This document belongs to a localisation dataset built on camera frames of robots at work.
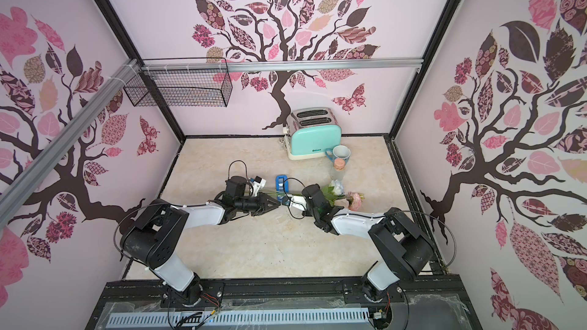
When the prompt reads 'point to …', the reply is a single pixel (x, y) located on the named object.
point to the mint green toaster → (311, 131)
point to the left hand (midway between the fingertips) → (280, 208)
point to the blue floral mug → (338, 151)
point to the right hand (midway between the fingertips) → (307, 188)
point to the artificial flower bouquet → (333, 192)
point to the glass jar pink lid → (337, 174)
